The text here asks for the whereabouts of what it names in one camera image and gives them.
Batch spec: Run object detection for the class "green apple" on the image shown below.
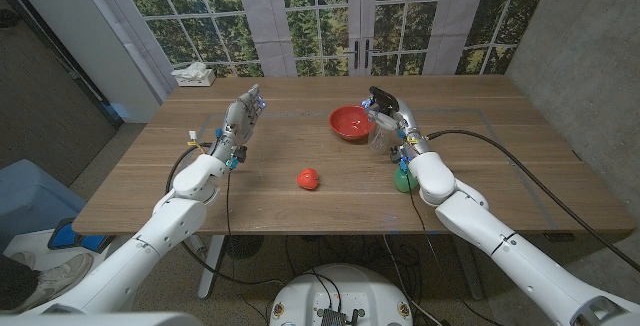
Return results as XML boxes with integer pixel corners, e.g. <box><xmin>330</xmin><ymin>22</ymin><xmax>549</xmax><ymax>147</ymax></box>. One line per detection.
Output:
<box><xmin>393</xmin><ymin>163</ymin><xmax>420</xmax><ymax>194</ymax></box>

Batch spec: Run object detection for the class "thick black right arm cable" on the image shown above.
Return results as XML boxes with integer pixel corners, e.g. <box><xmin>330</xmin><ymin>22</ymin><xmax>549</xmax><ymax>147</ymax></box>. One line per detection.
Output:
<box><xmin>425</xmin><ymin>129</ymin><xmax>640</xmax><ymax>273</ymax></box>

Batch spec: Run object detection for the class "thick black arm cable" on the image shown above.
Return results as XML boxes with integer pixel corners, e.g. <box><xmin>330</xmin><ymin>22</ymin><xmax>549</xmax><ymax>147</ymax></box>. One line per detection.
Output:
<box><xmin>425</xmin><ymin>129</ymin><xmax>640</xmax><ymax>273</ymax></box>
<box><xmin>164</xmin><ymin>141</ymin><xmax>284</xmax><ymax>287</ymax></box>

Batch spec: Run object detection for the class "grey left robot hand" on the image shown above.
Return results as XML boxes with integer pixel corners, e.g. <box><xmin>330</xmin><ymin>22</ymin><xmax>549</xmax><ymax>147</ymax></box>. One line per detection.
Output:
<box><xmin>209</xmin><ymin>83</ymin><xmax>266</xmax><ymax>168</ymax></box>

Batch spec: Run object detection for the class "grey sneaker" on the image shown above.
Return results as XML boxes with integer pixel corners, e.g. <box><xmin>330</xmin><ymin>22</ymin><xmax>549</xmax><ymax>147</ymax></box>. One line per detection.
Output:
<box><xmin>5</xmin><ymin>250</ymin><xmax>36</xmax><ymax>270</ymax></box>
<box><xmin>9</xmin><ymin>252</ymin><xmax>95</xmax><ymax>313</ymax></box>

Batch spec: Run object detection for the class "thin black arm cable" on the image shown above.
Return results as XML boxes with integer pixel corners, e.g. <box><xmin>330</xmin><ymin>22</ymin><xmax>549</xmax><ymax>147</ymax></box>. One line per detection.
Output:
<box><xmin>224</xmin><ymin>168</ymin><xmax>236</xmax><ymax>267</ymax></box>
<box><xmin>402</xmin><ymin>164</ymin><xmax>506</xmax><ymax>326</ymax></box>

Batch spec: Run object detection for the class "white floor cable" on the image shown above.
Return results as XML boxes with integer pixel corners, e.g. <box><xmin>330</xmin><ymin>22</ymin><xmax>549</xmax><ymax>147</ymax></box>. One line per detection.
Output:
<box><xmin>382</xmin><ymin>234</ymin><xmax>444</xmax><ymax>326</ymax></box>

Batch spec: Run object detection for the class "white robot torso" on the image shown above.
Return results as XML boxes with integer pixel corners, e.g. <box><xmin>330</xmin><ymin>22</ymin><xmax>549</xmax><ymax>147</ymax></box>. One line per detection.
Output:
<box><xmin>268</xmin><ymin>263</ymin><xmax>414</xmax><ymax>326</ymax></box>

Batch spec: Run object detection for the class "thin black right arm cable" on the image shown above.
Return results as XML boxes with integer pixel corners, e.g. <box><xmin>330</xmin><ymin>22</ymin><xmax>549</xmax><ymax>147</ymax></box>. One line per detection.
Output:
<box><xmin>402</xmin><ymin>164</ymin><xmax>506</xmax><ymax>326</ymax></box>

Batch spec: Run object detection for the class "grey table leg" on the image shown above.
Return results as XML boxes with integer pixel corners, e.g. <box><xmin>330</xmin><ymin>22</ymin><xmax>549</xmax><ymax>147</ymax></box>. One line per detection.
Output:
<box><xmin>452</xmin><ymin>233</ymin><xmax>485</xmax><ymax>301</ymax></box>

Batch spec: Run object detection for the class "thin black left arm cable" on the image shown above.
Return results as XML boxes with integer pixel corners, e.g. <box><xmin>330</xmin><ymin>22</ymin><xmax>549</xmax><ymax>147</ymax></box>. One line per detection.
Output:
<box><xmin>224</xmin><ymin>168</ymin><xmax>236</xmax><ymax>267</ymax></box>

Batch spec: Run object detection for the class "red tomato toy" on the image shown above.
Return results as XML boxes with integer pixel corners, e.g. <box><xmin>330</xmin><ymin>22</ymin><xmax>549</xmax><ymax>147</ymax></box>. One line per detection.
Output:
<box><xmin>296</xmin><ymin>167</ymin><xmax>321</xmax><ymax>191</ymax></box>

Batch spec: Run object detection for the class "clear spray bottle black head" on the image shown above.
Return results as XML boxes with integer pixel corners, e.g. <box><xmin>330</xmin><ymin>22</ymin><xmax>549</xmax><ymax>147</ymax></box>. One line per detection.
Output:
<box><xmin>366</xmin><ymin>85</ymin><xmax>401</xmax><ymax>156</ymax></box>

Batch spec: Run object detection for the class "white table leg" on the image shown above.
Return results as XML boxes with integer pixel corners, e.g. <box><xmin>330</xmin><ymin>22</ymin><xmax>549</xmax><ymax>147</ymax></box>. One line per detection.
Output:
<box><xmin>197</xmin><ymin>234</ymin><xmax>226</xmax><ymax>301</ymax></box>

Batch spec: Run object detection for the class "printed window backdrop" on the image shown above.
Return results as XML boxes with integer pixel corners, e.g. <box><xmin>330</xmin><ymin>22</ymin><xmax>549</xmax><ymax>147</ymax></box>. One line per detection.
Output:
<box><xmin>79</xmin><ymin>0</ymin><xmax>557</xmax><ymax>105</ymax></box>

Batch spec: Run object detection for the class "blue storage bin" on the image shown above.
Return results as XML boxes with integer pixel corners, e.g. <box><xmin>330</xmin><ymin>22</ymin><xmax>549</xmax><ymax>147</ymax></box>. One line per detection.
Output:
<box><xmin>0</xmin><ymin>158</ymin><xmax>87</xmax><ymax>255</ymax></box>

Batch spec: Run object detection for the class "person's black trouser leg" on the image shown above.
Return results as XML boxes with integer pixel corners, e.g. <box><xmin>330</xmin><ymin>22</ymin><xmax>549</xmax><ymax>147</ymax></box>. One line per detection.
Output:
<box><xmin>0</xmin><ymin>255</ymin><xmax>41</xmax><ymax>311</ymax></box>

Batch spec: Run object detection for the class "blue and black pad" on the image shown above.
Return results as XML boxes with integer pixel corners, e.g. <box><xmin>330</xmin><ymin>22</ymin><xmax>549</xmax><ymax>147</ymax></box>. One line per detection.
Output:
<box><xmin>47</xmin><ymin>217</ymin><xmax>115</xmax><ymax>255</ymax></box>

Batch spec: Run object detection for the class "black floor fan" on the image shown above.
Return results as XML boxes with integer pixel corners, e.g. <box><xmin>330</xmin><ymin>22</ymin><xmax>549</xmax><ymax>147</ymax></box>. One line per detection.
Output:
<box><xmin>223</xmin><ymin>234</ymin><xmax>265</xmax><ymax>260</ymax></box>

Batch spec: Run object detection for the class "red bowl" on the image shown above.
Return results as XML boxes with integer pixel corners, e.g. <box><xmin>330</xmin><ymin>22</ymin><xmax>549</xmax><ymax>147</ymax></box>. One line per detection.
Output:
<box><xmin>329</xmin><ymin>105</ymin><xmax>376</xmax><ymax>141</ymax></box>

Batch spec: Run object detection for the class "white tissue box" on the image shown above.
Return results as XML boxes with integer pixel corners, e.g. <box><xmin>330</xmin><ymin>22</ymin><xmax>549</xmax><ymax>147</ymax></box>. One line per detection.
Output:
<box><xmin>170</xmin><ymin>61</ymin><xmax>217</xmax><ymax>88</ymax></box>

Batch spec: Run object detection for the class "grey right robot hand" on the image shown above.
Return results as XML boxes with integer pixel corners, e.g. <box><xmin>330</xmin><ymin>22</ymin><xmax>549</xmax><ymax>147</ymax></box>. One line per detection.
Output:
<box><xmin>362</xmin><ymin>94</ymin><xmax>431</xmax><ymax>163</ymax></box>

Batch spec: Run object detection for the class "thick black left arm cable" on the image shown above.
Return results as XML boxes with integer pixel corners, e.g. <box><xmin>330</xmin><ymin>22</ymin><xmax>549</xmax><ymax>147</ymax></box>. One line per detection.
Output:
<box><xmin>164</xmin><ymin>141</ymin><xmax>284</xmax><ymax>287</ymax></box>

